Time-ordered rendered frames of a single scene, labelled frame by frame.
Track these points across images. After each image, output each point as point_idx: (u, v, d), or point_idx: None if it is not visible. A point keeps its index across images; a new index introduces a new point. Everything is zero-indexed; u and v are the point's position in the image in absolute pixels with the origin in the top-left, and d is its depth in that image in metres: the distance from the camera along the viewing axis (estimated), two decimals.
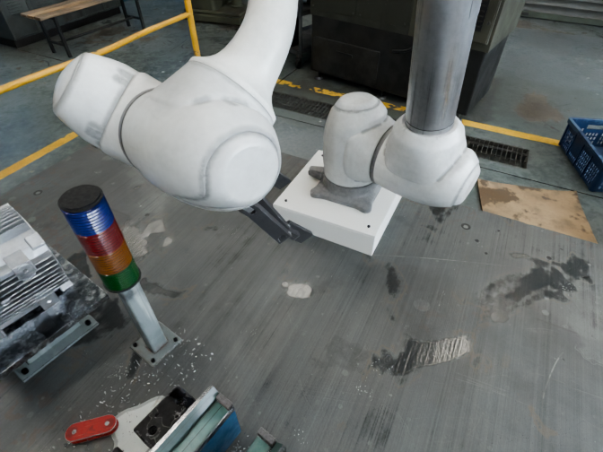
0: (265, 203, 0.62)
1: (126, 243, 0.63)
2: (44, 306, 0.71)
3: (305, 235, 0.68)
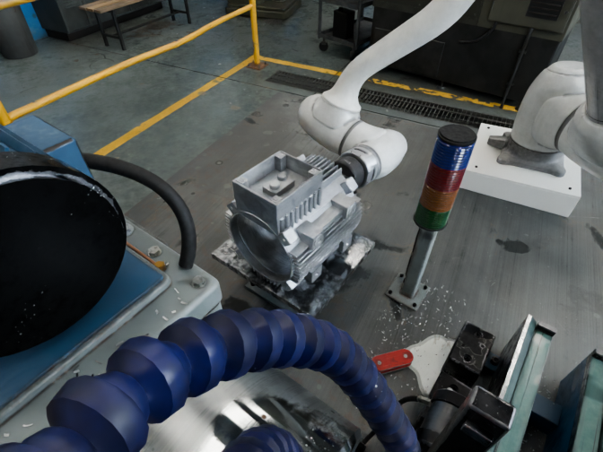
0: None
1: None
2: (344, 247, 0.77)
3: None
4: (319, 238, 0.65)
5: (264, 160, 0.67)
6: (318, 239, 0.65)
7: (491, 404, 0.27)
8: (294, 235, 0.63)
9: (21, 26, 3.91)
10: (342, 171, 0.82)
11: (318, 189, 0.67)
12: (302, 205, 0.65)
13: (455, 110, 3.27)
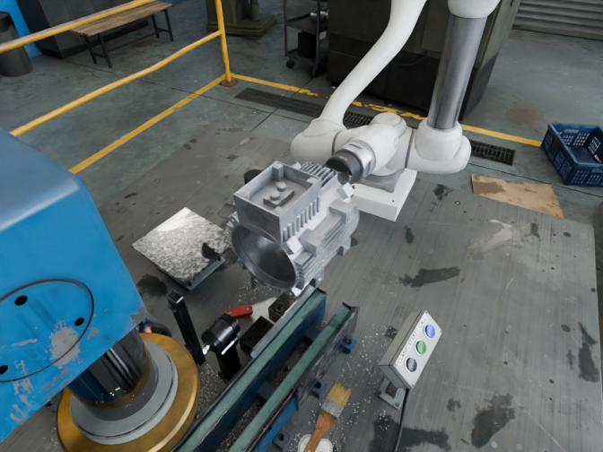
0: None
1: None
2: (344, 251, 0.79)
3: None
4: (322, 245, 0.66)
5: (262, 172, 0.69)
6: (321, 247, 0.67)
7: (173, 295, 0.73)
8: (298, 244, 0.65)
9: (17, 47, 4.37)
10: (338, 168, 0.83)
11: (317, 197, 0.68)
12: (303, 214, 0.66)
13: None
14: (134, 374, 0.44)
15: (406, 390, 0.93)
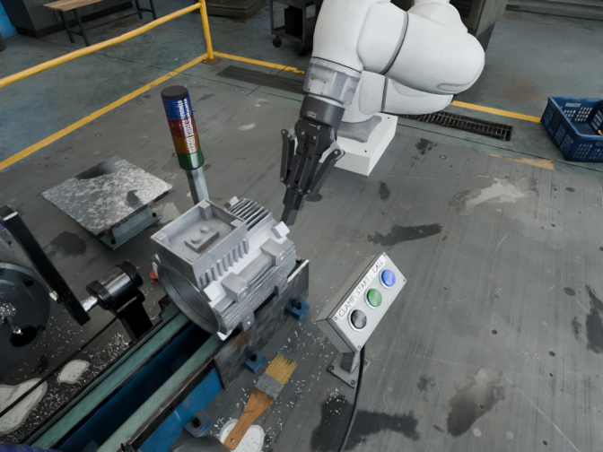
0: (318, 163, 0.70)
1: (196, 133, 0.92)
2: (279, 291, 0.75)
3: (293, 219, 0.74)
4: (244, 291, 0.63)
5: (187, 212, 0.66)
6: (244, 292, 0.64)
7: (4, 211, 0.50)
8: (216, 291, 0.61)
9: None
10: (315, 121, 0.66)
11: (242, 239, 0.65)
12: (225, 259, 0.63)
13: None
14: None
15: (361, 360, 0.70)
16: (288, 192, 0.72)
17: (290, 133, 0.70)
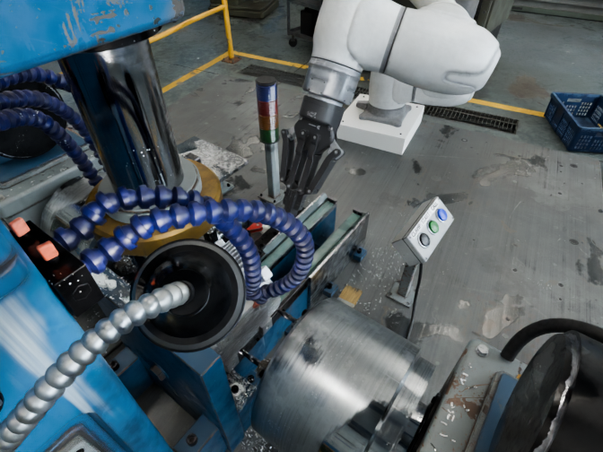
0: (318, 163, 0.70)
1: (277, 113, 1.15)
2: (264, 332, 0.78)
3: None
4: (227, 338, 0.66)
5: None
6: (227, 339, 0.66)
7: (191, 155, 0.73)
8: None
9: None
10: (314, 121, 0.66)
11: None
12: None
13: None
14: (163, 142, 0.44)
15: (418, 280, 0.93)
16: (288, 192, 0.72)
17: (290, 133, 0.70)
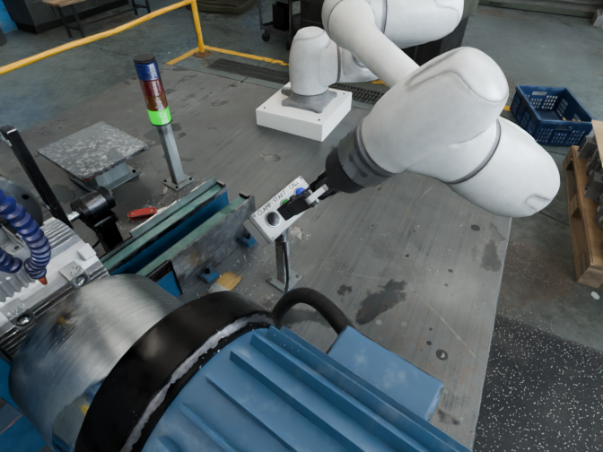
0: None
1: (165, 94, 1.11)
2: None
3: (285, 215, 0.74)
4: None
5: None
6: None
7: (6, 127, 0.70)
8: None
9: None
10: None
11: None
12: (2, 285, 0.62)
13: (368, 91, 3.69)
14: None
15: (284, 263, 0.89)
16: None
17: None
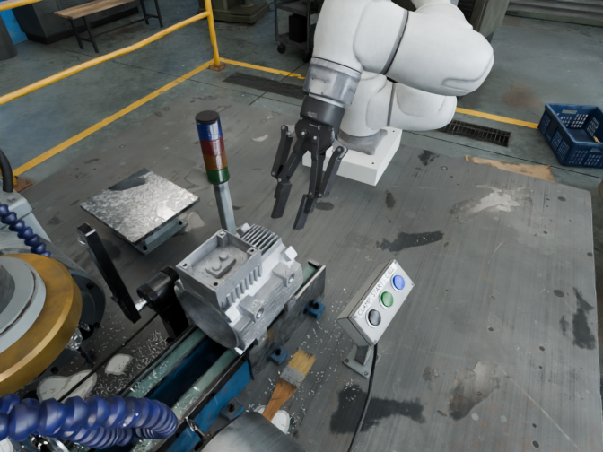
0: (323, 164, 0.69)
1: (224, 151, 1.02)
2: (289, 308, 0.83)
3: (303, 222, 0.73)
4: None
5: (206, 241, 0.73)
6: None
7: (84, 228, 0.61)
8: (236, 312, 0.69)
9: (0, 30, 4.25)
10: (315, 121, 0.66)
11: (257, 265, 0.73)
12: (242, 283, 0.71)
13: None
14: None
15: (374, 353, 0.81)
16: (279, 186, 0.73)
17: (289, 130, 0.70)
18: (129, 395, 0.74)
